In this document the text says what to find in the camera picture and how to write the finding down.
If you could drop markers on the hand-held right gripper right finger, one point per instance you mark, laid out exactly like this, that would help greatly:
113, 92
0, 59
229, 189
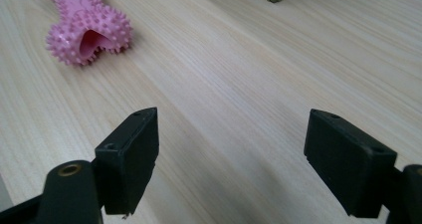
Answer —
348, 166

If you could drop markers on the pink spiky bone chew toy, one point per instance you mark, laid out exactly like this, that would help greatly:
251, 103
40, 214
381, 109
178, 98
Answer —
87, 25

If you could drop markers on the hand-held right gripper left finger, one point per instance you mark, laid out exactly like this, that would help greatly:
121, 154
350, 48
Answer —
127, 161

